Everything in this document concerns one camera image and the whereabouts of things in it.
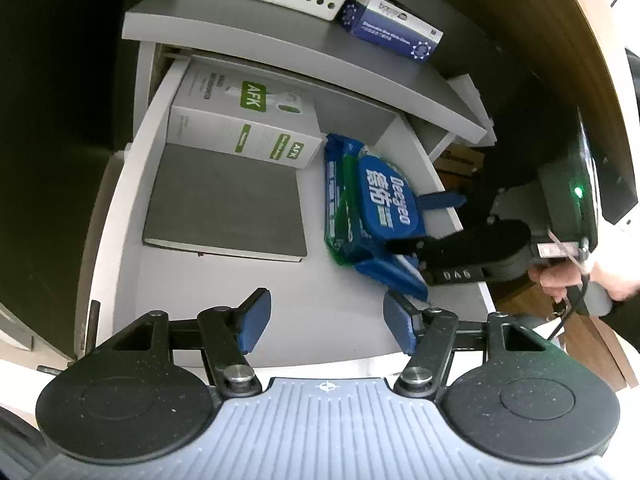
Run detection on blue Deeyeo wet wipes pack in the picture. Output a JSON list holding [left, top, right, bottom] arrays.
[[323, 133, 426, 266]]

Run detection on white drawer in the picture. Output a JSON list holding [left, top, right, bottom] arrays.
[[72, 54, 497, 369]]

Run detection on white drawer cabinet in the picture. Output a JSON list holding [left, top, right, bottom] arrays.
[[122, 0, 486, 143]]

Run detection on person's right hand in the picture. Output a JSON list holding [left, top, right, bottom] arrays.
[[527, 246, 640, 304]]

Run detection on orange cardboard box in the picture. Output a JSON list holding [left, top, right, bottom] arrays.
[[434, 144, 485, 177]]

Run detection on grey notebook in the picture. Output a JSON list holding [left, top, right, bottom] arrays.
[[143, 144, 307, 262]]

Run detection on blue glove box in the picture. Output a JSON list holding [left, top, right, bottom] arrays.
[[337, 0, 444, 63]]

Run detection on white AFK box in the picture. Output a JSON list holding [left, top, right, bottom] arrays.
[[167, 61, 324, 169]]

